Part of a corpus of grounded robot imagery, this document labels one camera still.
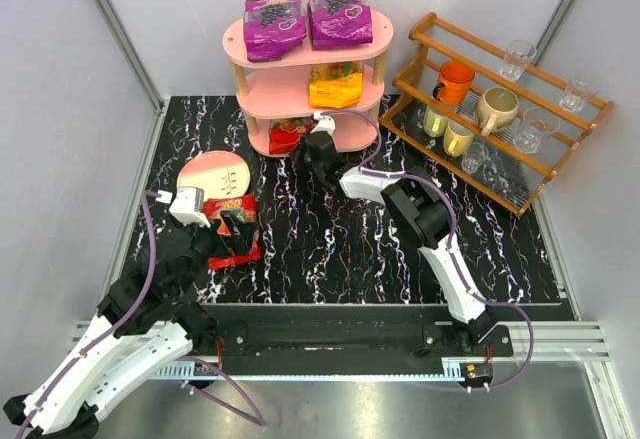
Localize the red candy bag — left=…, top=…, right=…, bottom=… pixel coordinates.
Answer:
left=268, top=117, right=314, bottom=155
left=203, top=194, right=261, bottom=270

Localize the orange candy bag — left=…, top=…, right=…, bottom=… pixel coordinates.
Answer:
left=308, top=61, right=364, bottom=109

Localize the purple candy bag back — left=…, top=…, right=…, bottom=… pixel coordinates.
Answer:
left=243, top=0, right=307, bottom=63

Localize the purple candy bag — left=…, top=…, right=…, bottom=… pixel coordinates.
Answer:
left=243, top=0, right=307, bottom=63
left=308, top=0, right=373, bottom=50

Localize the purple candy bag front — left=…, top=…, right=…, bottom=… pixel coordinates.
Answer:
left=308, top=0, right=373, bottom=50

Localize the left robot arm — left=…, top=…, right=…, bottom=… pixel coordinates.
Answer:
left=3, top=212, right=257, bottom=438

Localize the pink three-tier shelf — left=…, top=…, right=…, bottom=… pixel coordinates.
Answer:
left=222, top=10, right=394, bottom=156

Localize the clear glass middle shelf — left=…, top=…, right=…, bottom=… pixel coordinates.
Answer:
left=513, top=107, right=560, bottom=154

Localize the pink round plate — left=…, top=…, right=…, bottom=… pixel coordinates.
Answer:
left=177, top=150, right=251, bottom=202

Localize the green-yellow mug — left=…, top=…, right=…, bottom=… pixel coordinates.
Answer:
left=423, top=106, right=449, bottom=138

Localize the cream yellow mug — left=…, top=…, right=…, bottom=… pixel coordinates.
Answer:
left=443, top=120, right=475, bottom=157

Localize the orange mug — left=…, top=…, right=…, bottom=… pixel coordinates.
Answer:
left=432, top=60, right=475, bottom=105

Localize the small clear glass bottom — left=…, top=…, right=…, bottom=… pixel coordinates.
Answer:
left=461, top=142, right=489, bottom=175

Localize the beige round mug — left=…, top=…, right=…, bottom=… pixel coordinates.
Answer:
left=474, top=87, right=519, bottom=137

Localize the wooden cup rack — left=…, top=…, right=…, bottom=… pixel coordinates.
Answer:
left=381, top=12, right=614, bottom=215

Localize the clear glass top left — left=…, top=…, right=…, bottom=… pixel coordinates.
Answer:
left=499, top=40, right=537, bottom=82

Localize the clear glass top right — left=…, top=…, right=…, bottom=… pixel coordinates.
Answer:
left=559, top=71, right=602, bottom=113

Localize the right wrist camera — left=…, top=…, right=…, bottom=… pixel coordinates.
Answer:
left=311, top=111, right=336, bottom=136

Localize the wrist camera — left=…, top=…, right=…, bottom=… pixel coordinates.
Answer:
left=311, top=111, right=336, bottom=136
left=155, top=186, right=211, bottom=228

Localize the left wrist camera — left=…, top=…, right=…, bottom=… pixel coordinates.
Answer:
left=155, top=186, right=211, bottom=228

